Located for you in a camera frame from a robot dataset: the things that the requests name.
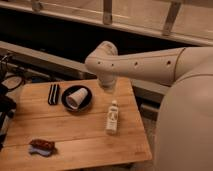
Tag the black white striped block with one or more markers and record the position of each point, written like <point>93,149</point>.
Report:
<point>53,94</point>

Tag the wooden cutting board table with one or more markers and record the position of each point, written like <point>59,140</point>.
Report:
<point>81,140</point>

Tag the metal railing post middle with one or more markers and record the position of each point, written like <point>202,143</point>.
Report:
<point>107,12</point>

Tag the metal railing post right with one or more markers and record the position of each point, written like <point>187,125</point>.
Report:
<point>171,17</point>

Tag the metal railing post left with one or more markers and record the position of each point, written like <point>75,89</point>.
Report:
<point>36,5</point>

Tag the black round bowl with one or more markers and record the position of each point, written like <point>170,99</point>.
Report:
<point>86,102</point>

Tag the white paper cup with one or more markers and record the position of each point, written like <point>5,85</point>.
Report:
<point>75,99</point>

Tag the white plastic bottle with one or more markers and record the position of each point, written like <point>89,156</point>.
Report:
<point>112,118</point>

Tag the metal railing post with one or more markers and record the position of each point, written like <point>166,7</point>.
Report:
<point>36,5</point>
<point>171,17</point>
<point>107,12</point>

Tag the blue sponge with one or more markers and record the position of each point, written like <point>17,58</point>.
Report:
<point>45,153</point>

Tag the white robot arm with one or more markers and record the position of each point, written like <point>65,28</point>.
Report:
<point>184,129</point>

